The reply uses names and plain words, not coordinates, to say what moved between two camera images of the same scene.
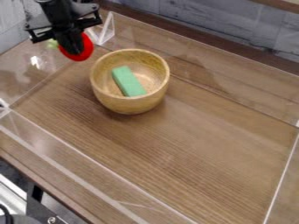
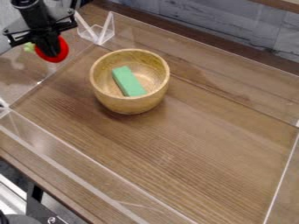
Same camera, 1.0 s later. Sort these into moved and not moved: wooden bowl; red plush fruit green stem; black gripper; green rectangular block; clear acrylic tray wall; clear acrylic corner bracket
Moved: red plush fruit green stem; black gripper
Not moved: clear acrylic corner bracket; green rectangular block; clear acrylic tray wall; wooden bowl
